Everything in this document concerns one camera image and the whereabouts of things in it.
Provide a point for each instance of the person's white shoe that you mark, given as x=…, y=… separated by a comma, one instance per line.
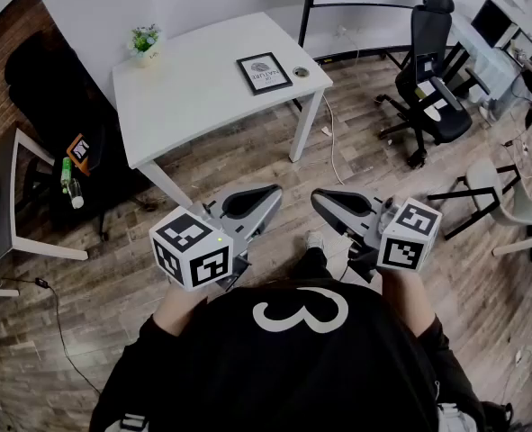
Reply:
x=314, y=240

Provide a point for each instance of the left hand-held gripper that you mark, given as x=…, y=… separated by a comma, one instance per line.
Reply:
x=189, y=245

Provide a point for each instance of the printed white card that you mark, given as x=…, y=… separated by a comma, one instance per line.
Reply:
x=426, y=66

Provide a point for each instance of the person's black trouser leg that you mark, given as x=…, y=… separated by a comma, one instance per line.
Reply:
x=312, y=266

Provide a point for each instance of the black high-back chair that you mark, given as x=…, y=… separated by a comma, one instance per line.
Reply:
x=54, y=88

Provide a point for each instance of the small potted flower plant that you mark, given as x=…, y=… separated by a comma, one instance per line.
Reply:
x=145, y=45

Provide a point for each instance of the white desk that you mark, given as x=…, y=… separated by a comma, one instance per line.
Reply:
x=193, y=88

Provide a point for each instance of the clear plastic bottle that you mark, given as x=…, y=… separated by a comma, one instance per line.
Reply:
x=75, y=194

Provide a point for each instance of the person's left forearm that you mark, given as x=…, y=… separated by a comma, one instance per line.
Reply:
x=180, y=304

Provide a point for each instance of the black framed picture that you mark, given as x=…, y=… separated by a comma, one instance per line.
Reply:
x=264, y=74

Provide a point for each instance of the black computer monitor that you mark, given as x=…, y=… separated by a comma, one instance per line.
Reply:
x=522, y=47
x=490, y=23

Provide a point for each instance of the person's right forearm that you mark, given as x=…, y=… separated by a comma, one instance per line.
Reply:
x=405, y=299

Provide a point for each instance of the green bottle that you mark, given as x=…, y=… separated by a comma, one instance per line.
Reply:
x=66, y=173

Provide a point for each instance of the orange framed picture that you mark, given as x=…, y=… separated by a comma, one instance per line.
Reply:
x=79, y=153

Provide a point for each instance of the person's black printed shirt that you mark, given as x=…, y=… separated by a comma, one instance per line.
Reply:
x=292, y=376

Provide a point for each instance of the white frame side table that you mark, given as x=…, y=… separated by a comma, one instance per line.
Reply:
x=20, y=223

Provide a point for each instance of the pale office table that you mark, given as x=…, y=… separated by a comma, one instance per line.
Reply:
x=486, y=70

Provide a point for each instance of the light grey shell chair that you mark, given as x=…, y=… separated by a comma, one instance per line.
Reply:
x=486, y=178

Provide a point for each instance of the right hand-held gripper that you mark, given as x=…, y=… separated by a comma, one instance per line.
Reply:
x=409, y=241

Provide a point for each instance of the black mesh office chair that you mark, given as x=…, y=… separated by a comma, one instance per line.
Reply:
x=427, y=29

